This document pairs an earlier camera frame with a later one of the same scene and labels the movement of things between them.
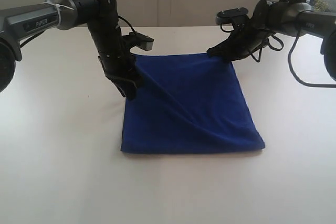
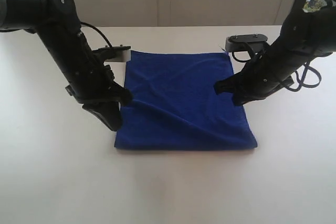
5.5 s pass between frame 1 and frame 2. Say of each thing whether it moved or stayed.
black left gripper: moved
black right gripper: moved
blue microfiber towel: stayed
